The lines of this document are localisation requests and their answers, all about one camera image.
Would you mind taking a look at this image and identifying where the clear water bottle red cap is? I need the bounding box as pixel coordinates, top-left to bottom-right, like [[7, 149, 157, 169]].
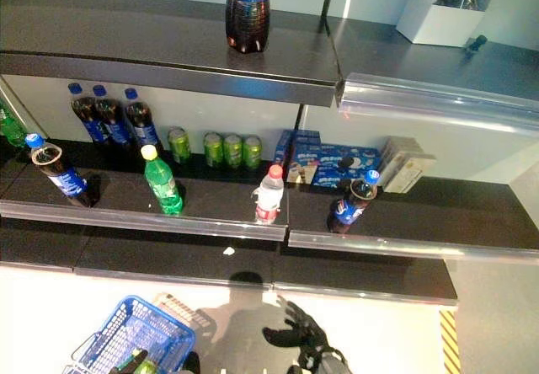
[[251, 163, 286, 227]]

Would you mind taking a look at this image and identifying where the black upper shelf board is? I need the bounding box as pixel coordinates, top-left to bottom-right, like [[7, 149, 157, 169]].
[[0, 0, 344, 109], [328, 15, 539, 135]]

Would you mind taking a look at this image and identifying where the yellow black hazard tape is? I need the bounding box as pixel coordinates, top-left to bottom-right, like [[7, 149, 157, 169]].
[[439, 309, 459, 374]]

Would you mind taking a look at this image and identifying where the small black object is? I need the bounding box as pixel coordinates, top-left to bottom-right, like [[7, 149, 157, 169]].
[[465, 35, 488, 53]]

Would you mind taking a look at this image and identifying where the beige carton pack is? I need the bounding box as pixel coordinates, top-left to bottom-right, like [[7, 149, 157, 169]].
[[381, 136, 437, 194]]

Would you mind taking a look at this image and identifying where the large blue label cola bottle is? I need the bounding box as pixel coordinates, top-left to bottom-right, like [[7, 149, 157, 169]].
[[224, 0, 273, 55]]

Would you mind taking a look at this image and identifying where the blue plastic shopping basket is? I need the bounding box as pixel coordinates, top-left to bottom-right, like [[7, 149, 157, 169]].
[[61, 294, 197, 374]]

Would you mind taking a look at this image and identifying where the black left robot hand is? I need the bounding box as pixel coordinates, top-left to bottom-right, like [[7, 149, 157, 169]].
[[109, 348, 201, 374]]

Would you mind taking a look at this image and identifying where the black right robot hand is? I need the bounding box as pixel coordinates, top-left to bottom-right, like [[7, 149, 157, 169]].
[[261, 294, 338, 366]]

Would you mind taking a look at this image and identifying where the white cardboard box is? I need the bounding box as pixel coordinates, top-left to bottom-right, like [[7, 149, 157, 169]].
[[395, 0, 488, 49]]

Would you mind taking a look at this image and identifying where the black shelf base plinth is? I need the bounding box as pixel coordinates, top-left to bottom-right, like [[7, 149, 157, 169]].
[[0, 217, 459, 307]]

